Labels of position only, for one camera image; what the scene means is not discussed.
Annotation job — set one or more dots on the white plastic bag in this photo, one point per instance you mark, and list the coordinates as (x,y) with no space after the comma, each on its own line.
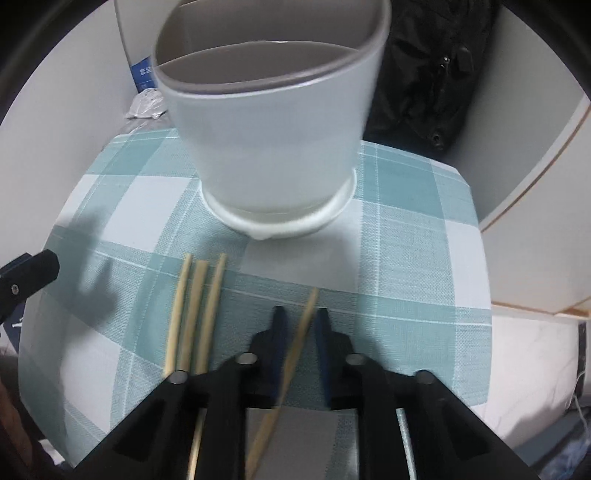
(145,105)

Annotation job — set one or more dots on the white cabinet panel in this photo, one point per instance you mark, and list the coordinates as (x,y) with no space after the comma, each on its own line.
(535,184)

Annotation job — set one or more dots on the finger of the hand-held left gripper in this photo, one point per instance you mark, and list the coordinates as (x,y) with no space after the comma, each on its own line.
(27,274)

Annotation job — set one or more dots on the black bag hanging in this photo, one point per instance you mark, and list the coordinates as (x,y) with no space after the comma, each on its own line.
(425,69)

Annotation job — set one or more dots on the blue cardboard box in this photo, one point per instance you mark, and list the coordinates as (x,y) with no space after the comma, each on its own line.
(144,74)

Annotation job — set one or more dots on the white utensil holder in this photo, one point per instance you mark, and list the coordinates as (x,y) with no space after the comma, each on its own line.
(272,138)

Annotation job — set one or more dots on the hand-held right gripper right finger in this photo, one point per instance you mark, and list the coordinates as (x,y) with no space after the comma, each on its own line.
(323,337)

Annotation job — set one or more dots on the teal plaid placemat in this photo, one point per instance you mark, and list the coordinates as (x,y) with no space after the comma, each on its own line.
(406,277)

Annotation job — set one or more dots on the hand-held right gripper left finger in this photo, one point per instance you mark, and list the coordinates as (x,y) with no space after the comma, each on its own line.
(278,332)

